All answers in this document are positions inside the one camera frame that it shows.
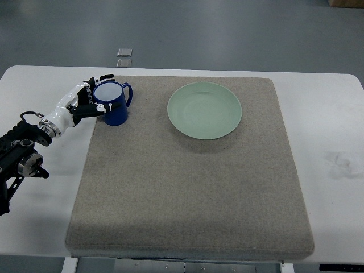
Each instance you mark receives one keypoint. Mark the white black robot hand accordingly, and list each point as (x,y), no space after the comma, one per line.
(77,104)

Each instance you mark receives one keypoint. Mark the blue mug white inside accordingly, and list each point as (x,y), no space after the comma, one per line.
(113,100)

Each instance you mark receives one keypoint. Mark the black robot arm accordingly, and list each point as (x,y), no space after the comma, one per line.
(19,159)

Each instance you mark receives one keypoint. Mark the lower floor socket plate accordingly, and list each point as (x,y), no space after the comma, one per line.
(124,63)

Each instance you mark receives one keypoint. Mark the light green plate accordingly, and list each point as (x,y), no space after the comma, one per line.
(204,110)

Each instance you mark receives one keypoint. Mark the beige fabric mat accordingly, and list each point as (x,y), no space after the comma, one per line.
(149,191)

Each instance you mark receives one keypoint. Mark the cardboard box corner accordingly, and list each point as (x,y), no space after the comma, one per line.
(346,3)

